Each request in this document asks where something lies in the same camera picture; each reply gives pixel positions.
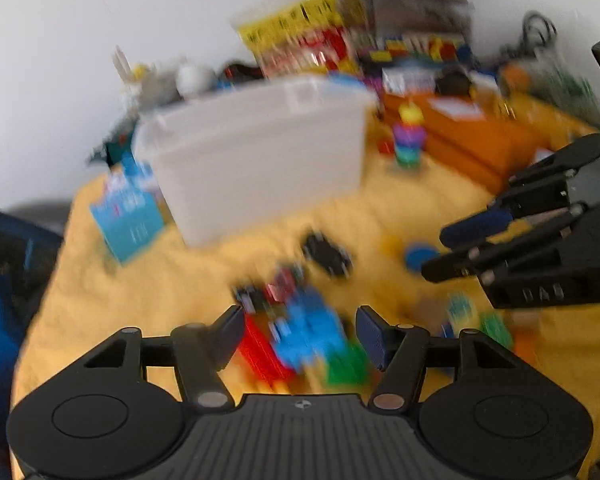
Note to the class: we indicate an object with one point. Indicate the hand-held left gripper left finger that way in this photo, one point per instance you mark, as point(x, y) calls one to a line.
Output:
point(228, 336)

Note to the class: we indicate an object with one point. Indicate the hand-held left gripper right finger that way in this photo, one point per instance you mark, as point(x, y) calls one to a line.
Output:
point(372, 337)

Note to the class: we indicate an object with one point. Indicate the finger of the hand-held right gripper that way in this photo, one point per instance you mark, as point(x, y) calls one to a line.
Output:
point(455, 262)
point(475, 225)

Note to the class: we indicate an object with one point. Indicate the blue toy brick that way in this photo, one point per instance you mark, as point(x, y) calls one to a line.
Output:
point(310, 330)

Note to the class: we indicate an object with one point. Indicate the white plastic storage bin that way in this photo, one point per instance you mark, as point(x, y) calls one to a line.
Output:
point(260, 160)

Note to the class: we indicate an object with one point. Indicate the blue round disc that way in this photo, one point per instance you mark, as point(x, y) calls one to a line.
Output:
point(420, 257)

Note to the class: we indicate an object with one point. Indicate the green toy brick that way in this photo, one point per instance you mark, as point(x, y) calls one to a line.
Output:
point(496, 329)
point(347, 366)

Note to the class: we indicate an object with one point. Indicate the red toy brick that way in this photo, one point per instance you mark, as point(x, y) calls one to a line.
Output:
point(262, 355)

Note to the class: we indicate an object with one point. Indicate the teal gear toy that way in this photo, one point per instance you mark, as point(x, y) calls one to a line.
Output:
point(462, 307)

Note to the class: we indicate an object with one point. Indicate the yellow toy brick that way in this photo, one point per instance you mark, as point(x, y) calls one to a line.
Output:
point(392, 245)

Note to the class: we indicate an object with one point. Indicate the red black toy car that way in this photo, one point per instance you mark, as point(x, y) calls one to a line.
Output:
point(285, 280)

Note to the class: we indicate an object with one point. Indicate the orange box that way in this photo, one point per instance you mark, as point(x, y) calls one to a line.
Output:
point(475, 140)

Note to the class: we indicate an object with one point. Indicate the yellow blanket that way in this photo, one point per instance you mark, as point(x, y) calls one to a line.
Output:
point(260, 252)

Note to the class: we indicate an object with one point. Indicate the white object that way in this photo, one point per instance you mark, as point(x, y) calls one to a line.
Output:
point(545, 154)

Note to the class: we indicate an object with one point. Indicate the orange toy brick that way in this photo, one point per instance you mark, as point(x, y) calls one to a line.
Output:
point(525, 347)

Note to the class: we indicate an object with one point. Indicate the white paper sheet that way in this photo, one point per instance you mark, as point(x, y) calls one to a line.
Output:
point(457, 108)

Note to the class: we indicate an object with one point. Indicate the yellow long box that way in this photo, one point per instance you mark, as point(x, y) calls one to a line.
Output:
point(560, 117)

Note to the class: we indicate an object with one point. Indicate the black round object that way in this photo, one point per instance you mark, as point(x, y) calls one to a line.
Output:
point(455, 84)

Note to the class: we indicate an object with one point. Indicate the orange round object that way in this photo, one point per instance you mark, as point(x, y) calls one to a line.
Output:
point(515, 77)

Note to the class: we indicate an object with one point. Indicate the white striped box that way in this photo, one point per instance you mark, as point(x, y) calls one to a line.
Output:
point(407, 80)

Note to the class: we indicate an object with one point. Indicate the green net bag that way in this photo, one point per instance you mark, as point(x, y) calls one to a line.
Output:
point(575, 92)

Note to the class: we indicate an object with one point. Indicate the blue lid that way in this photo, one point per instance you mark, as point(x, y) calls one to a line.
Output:
point(347, 80)

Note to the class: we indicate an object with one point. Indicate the clear case of coloured blocks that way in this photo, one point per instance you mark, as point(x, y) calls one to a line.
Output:
point(410, 15)

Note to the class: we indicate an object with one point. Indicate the blue cloth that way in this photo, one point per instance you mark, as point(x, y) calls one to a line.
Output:
point(5, 310)

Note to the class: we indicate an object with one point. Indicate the white ball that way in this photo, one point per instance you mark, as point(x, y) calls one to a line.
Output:
point(195, 80)

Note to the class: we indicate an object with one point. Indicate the yellow red toy package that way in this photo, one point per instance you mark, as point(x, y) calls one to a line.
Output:
point(300, 35)

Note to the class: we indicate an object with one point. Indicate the black red object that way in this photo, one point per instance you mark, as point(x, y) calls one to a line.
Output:
point(240, 71)

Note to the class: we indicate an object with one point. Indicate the white rabbit toy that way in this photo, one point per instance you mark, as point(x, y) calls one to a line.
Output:
point(127, 77)

